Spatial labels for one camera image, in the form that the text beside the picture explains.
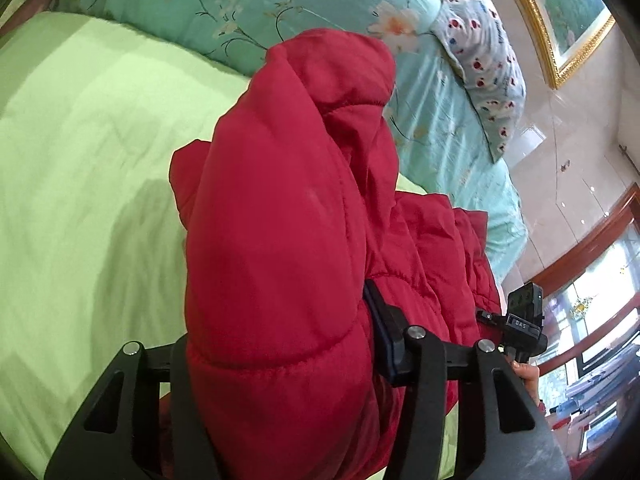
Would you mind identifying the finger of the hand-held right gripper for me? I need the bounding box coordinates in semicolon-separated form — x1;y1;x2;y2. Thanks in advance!
475;309;507;330

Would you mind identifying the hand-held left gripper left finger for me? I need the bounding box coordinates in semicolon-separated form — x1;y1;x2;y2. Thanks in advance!
44;334;222;480

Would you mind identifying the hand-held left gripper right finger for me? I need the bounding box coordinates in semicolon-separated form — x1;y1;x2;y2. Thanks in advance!
364;279;572;480

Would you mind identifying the red quilted jacket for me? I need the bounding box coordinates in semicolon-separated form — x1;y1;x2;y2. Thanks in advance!
169;29;506;480

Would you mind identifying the person's right hand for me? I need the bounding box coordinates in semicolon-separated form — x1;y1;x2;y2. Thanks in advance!
509;359;542;407

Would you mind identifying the wooden framed window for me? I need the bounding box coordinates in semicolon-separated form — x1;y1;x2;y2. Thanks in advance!
515;185;640;411

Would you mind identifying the stack of books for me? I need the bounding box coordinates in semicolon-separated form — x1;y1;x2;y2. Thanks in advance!
549;342;640;461

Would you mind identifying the light green blanket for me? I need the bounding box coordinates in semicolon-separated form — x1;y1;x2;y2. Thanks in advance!
0;10;461;480

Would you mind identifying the white printed pillow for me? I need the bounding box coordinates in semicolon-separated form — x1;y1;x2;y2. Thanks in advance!
430;0;528;163

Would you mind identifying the gold framed painting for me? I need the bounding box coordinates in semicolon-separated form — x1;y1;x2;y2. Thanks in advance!
491;0;617;91

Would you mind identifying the teal floral quilt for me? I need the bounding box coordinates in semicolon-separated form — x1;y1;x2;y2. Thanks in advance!
50;0;531;286

